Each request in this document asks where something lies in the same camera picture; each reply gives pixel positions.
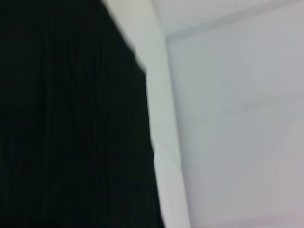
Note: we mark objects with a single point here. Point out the black shirt with FREE print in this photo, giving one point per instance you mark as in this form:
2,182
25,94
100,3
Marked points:
71,118

